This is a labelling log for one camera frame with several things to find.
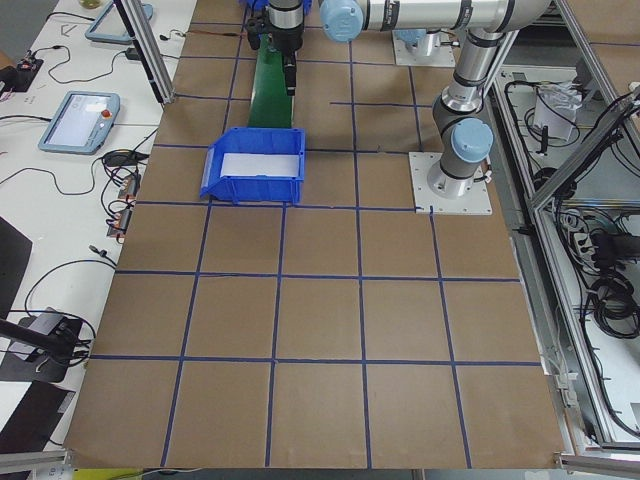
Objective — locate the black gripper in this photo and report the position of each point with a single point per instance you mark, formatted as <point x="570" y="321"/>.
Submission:
<point x="285" y="41"/>

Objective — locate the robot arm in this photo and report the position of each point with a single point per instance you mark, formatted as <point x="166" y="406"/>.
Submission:
<point x="467" y="140"/>

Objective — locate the green conveyor belt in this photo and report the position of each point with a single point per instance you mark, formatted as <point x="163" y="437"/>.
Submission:
<point x="270" y="105"/>

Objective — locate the blue right plastic bin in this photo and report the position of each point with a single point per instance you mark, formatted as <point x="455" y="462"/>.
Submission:
<point x="258" y="4"/>

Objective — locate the blue plastic bin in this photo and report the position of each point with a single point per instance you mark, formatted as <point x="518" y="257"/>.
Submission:
<point x="261" y="188"/>
<point x="258" y="4"/>

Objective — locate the blue left plastic bin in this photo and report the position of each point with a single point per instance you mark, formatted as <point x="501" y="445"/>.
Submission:
<point x="261" y="188"/>

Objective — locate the white foam pad left bin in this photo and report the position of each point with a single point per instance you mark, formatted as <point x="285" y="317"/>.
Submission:
<point x="253" y="165"/>

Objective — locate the far teach pendant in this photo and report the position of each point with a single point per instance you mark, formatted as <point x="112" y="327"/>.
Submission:
<point x="108" y="27"/>

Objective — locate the teach pendant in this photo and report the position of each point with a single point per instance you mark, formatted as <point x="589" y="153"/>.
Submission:
<point x="82" y="123"/>
<point x="108" y="27"/>

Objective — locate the near teach pendant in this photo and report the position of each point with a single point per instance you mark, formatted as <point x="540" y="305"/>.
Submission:
<point x="82" y="123"/>

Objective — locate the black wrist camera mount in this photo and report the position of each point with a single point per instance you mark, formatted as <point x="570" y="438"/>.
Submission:
<point x="257" y="27"/>

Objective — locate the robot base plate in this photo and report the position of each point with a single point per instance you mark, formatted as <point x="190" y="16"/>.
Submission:
<point x="436" y="193"/>
<point x="422" y="47"/>

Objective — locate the aluminium frame left post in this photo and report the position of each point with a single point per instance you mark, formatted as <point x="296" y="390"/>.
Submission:
<point x="138" y="28"/>

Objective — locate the aluminium frame right structure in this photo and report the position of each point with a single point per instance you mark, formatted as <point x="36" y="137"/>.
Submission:
<point x="575" y="210"/>

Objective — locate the black camera stand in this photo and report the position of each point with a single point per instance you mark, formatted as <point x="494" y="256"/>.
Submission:
<point x="41" y="347"/>

